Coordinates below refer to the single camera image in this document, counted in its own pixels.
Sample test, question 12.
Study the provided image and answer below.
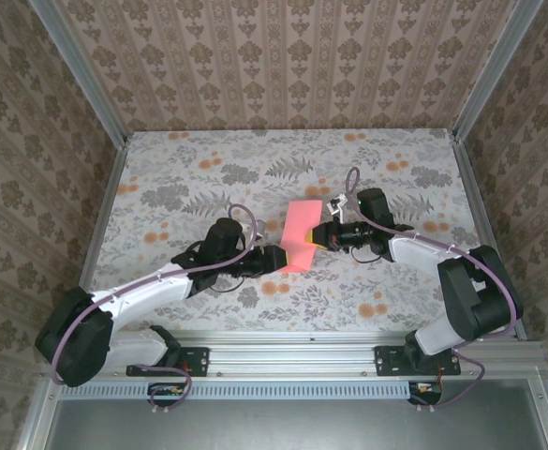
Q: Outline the pink square paper sheet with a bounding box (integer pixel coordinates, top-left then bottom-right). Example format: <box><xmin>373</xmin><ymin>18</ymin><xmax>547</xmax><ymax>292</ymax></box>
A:
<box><xmin>279</xmin><ymin>200</ymin><xmax>324</xmax><ymax>274</ymax></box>

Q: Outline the grey metal sheet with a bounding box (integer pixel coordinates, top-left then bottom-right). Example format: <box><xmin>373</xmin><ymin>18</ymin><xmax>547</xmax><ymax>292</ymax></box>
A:
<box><xmin>43</xmin><ymin>378</ymin><xmax>548</xmax><ymax>450</ymax></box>

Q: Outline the floral patterned table cover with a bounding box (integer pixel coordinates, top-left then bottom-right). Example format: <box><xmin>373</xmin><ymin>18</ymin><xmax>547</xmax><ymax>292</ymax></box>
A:
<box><xmin>74</xmin><ymin>129</ymin><xmax>518</xmax><ymax>337</ymax></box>

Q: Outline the aluminium profile beam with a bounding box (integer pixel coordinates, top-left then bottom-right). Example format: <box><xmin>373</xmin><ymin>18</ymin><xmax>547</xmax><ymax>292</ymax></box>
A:
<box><xmin>43</xmin><ymin>330</ymin><xmax>544</xmax><ymax>380</ymax></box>

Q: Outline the black controller board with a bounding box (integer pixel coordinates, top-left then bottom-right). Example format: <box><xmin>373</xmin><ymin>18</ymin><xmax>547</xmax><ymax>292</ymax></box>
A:
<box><xmin>147</xmin><ymin>382</ymin><xmax>191</xmax><ymax>408</ymax></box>
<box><xmin>407</xmin><ymin>379</ymin><xmax>444</xmax><ymax>407</ymax></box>

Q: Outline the thin black cable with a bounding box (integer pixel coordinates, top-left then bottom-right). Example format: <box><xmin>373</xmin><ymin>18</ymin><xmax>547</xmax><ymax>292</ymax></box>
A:
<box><xmin>350</xmin><ymin>246</ymin><xmax>383</xmax><ymax>265</ymax></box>
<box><xmin>211</xmin><ymin>274</ymin><xmax>247</xmax><ymax>293</ymax></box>

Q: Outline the aluminium side rail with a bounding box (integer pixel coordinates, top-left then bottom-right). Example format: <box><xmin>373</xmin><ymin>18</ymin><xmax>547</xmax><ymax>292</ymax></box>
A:
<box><xmin>62</xmin><ymin>140</ymin><xmax>132</xmax><ymax>343</ymax></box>
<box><xmin>449</xmin><ymin>133</ymin><xmax>527</xmax><ymax>341</ymax></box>

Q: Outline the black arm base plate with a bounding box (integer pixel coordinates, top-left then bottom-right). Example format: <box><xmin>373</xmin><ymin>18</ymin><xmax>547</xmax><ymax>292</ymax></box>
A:
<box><xmin>374</xmin><ymin>345</ymin><xmax>461</xmax><ymax>377</ymax></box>
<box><xmin>126</xmin><ymin>345</ymin><xmax>210</xmax><ymax>379</ymax></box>

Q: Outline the grey slotted cable duct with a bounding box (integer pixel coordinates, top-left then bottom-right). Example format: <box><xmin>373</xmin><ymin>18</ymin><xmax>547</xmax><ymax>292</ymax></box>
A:
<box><xmin>59</xmin><ymin>380</ymin><xmax>413</xmax><ymax>402</ymax></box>

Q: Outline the aluminium frame post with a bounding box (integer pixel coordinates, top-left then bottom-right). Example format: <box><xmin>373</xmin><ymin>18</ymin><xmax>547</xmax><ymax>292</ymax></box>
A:
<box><xmin>451</xmin><ymin>0</ymin><xmax>537</xmax><ymax>142</ymax></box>
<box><xmin>29</xmin><ymin>0</ymin><xmax>130</xmax><ymax>149</ymax></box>

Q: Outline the purple cable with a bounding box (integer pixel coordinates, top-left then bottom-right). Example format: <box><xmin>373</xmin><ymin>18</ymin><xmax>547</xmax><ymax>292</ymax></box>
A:
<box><xmin>50</xmin><ymin>203</ymin><xmax>261</xmax><ymax>414</ymax></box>
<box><xmin>343</xmin><ymin>167</ymin><xmax>523</xmax><ymax>413</ymax></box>

